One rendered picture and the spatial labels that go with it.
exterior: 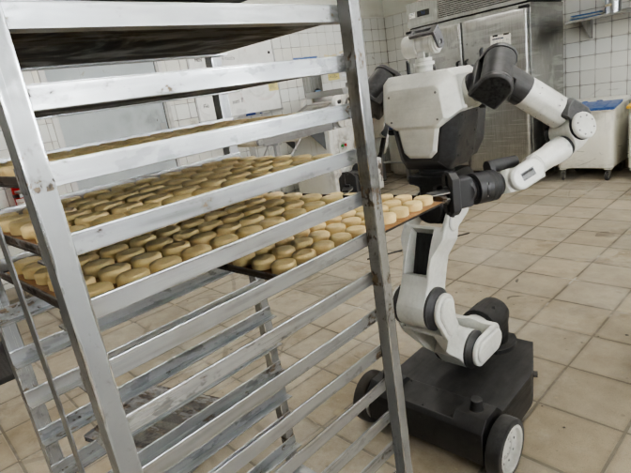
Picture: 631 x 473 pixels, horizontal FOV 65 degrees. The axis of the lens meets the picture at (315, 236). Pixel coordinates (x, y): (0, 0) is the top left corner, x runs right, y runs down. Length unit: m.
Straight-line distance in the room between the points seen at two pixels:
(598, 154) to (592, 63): 1.10
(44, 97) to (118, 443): 0.45
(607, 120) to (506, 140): 0.92
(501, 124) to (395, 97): 4.09
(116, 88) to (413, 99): 1.04
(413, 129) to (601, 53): 4.75
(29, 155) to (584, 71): 5.96
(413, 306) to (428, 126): 0.57
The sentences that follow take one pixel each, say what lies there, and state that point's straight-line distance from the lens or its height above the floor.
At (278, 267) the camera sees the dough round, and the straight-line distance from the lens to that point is 0.94.
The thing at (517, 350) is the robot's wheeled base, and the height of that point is 0.17.
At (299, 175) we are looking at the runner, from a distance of 0.90.
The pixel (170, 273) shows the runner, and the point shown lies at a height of 1.06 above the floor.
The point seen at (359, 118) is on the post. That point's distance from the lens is 1.00.
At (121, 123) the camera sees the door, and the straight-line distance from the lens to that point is 5.04.
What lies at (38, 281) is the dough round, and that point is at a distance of 0.93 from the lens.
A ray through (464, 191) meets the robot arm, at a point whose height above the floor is 0.96.
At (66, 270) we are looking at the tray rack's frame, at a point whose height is 1.12.
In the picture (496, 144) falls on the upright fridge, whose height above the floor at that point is 0.44.
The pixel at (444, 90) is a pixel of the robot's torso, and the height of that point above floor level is 1.22.
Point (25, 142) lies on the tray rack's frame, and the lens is 0.64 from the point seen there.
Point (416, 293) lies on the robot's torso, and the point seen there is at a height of 0.61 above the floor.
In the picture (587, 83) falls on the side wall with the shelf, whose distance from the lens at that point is 6.28.
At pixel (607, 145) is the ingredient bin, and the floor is 0.35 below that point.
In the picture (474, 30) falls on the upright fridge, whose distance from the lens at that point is 5.75.
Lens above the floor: 1.28
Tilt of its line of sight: 16 degrees down
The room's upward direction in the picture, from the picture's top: 9 degrees counter-clockwise
